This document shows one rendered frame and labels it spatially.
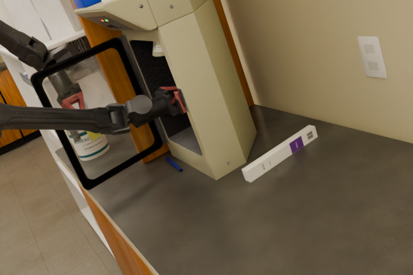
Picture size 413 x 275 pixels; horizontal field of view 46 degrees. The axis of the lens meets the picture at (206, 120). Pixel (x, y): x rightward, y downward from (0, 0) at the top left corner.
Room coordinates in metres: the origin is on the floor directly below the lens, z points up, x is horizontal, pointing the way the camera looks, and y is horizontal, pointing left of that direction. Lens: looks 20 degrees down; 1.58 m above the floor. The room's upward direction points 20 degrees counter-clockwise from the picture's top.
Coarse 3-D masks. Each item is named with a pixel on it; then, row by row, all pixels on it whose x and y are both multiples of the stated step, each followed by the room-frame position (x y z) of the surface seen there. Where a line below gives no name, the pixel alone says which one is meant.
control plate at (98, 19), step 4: (92, 20) 1.48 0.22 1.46; (96, 20) 1.44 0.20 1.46; (100, 20) 1.41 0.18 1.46; (104, 20) 1.37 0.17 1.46; (108, 20) 1.35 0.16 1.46; (112, 20) 1.31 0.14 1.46; (100, 24) 1.49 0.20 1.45; (104, 24) 1.45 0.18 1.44; (108, 24) 1.42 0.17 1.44; (112, 24) 1.38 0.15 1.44; (116, 24) 1.35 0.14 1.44; (120, 24) 1.32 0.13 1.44; (112, 28) 1.48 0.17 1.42; (116, 28) 1.44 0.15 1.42; (120, 28) 1.40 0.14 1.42; (124, 28) 1.37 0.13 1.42; (128, 28) 1.34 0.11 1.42
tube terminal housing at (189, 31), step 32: (160, 0) 1.26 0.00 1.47; (192, 0) 1.31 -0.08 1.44; (128, 32) 1.48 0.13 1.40; (160, 32) 1.25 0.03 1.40; (192, 32) 1.28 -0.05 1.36; (192, 64) 1.27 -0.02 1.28; (224, 64) 1.39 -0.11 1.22; (192, 96) 1.26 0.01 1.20; (224, 96) 1.30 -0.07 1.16; (224, 128) 1.28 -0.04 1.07; (192, 160) 1.37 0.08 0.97; (224, 160) 1.27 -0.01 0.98
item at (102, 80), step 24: (72, 72) 1.44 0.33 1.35; (96, 72) 1.48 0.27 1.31; (120, 72) 1.51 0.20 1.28; (48, 96) 1.40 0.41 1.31; (72, 96) 1.43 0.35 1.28; (96, 96) 1.46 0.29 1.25; (120, 96) 1.49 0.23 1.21; (72, 144) 1.40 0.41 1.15; (96, 144) 1.43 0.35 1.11; (120, 144) 1.46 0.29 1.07; (144, 144) 1.50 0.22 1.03; (96, 168) 1.42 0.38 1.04
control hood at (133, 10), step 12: (120, 0) 1.23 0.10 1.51; (132, 0) 1.24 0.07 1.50; (144, 0) 1.25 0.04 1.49; (84, 12) 1.39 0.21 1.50; (96, 12) 1.30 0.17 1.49; (108, 12) 1.22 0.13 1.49; (120, 12) 1.22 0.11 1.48; (132, 12) 1.23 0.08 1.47; (144, 12) 1.24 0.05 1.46; (132, 24) 1.24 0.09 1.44; (144, 24) 1.24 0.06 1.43
